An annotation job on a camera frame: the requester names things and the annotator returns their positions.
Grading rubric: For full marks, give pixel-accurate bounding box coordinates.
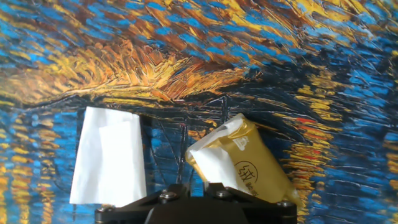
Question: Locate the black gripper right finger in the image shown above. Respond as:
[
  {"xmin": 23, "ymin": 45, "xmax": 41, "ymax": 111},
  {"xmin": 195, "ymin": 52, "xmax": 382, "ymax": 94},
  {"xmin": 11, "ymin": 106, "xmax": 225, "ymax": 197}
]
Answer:
[{"xmin": 203, "ymin": 182, "xmax": 298, "ymax": 224}]

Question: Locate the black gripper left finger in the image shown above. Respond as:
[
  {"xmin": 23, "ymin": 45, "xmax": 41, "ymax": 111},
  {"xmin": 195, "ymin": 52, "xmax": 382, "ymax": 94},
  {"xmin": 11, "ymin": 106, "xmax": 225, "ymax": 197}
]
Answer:
[{"xmin": 95, "ymin": 182, "xmax": 192, "ymax": 224}]

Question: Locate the gold tissue pack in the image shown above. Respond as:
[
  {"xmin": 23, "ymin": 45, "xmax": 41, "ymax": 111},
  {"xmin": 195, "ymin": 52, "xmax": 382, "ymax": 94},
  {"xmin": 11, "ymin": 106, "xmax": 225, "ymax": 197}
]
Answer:
[{"xmin": 185, "ymin": 113, "xmax": 303, "ymax": 208}]

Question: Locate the starry night painting tablecloth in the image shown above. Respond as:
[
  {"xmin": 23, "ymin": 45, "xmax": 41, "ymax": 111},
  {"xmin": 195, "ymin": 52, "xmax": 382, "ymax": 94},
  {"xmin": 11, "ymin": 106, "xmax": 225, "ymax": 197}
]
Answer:
[{"xmin": 0, "ymin": 0, "xmax": 398, "ymax": 224}]

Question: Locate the loose white napkin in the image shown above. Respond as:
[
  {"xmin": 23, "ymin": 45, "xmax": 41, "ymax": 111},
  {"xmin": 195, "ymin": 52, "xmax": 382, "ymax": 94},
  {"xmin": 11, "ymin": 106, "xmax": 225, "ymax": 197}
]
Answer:
[{"xmin": 68, "ymin": 106, "xmax": 148, "ymax": 208}]

